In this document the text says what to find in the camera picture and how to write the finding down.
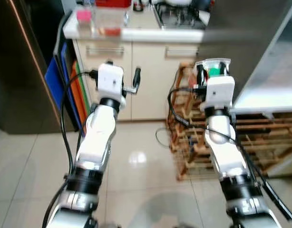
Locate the white pot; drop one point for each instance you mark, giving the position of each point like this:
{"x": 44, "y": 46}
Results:
{"x": 177, "y": 2}

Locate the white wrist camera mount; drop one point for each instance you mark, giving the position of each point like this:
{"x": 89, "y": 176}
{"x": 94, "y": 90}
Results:
{"x": 219, "y": 90}
{"x": 110, "y": 80}

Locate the pink box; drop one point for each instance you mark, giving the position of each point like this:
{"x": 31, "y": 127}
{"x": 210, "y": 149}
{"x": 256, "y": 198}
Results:
{"x": 84, "y": 16}

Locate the dark tall cabinet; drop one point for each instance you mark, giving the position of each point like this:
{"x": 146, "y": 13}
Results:
{"x": 17, "y": 71}

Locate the clear container with green lid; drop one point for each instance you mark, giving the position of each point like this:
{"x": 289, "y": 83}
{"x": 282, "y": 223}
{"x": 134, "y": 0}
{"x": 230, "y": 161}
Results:
{"x": 215, "y": 71}

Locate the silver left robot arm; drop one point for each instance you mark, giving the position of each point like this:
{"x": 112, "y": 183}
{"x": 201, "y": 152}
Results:
{"x": 96, "y": 137}

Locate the clear plastic food container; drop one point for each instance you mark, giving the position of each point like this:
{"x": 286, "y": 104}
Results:
{"x": 110, "y": 23}

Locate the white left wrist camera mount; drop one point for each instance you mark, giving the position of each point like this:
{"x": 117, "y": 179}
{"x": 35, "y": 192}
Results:
{"x": 110, "y": 80}

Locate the orange cutting board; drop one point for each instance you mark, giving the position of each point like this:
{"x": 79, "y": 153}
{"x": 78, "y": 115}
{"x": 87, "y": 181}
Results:
{"x": 75, "y": 95}

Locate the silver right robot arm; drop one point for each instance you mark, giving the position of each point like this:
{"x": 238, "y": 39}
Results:
{"x": 222, "y": 142}

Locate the beige kitchen base cabinet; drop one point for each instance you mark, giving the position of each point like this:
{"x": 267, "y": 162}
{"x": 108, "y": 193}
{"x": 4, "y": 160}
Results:
{"x": 146, "y": 85}

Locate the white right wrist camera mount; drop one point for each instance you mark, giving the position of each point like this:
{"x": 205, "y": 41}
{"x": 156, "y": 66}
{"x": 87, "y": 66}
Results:
{"x": 219, "y": 90}

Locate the black cookware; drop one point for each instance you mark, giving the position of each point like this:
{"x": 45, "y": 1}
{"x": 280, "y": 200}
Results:
{"x": 203, "y": 4}

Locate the blue cutting board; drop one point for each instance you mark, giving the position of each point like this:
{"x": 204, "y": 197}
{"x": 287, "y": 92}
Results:
{"x": 53, "y": 80}

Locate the red lidded container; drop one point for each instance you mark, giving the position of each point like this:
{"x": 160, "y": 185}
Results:
{"x": 112, "y": 3}

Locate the wooden slatted rack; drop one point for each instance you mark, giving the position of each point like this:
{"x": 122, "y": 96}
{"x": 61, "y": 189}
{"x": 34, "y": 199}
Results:
{"x": 260, "y": 142}

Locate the steel gas stove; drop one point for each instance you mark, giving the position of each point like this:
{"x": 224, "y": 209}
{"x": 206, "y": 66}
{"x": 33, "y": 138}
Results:
{"x": 179, "y": 19}

